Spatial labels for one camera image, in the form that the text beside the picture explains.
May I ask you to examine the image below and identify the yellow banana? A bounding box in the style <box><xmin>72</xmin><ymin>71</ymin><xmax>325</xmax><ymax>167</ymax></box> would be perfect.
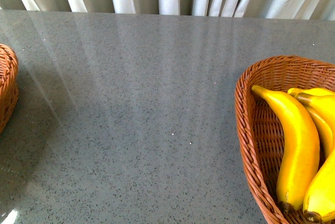
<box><xmin>251</xmin><ymin>85</ymin><xmax>320</xmax><ymax>214</ymax></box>
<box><xmin>287</xmin><ymin>87</ymin><xmax>334</xmax><ymax>159</ymax></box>
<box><xmin>295</xmin><ymin>93</ymin><xmax>334</xmax><ymax>223</ymax></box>

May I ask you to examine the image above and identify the brown wicker basket right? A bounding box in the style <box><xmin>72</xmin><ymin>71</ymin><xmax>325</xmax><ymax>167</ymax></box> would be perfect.
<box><xmin>235</xmin><ymin>55</ymin><xmax>334</xmax><ymax>223</ymax></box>

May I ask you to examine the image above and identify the brown wicker basket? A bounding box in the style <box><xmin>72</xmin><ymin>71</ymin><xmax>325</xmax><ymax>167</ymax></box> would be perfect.
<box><xmin>1</xmin><ymin>44</ymin><xmax>19</xmax><ymax>132</ymax></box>
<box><xmin>235</xmin><ymin>55</ymin><xmax>334</xmax><ymax>223</ymax></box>

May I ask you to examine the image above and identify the yellow banana front in basket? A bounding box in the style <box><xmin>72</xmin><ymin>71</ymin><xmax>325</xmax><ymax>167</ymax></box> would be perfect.
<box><xmin>251</xmin><ymin>85</ymin><xmax>320</xmax><ymax>214</ymax></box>

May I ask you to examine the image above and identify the brown wicker basket left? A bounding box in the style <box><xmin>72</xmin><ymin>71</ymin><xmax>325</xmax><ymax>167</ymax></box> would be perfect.
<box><xmin>1</xmin><ymin>44</ymin><xmax>19</xmax><ymax>132</ymax></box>

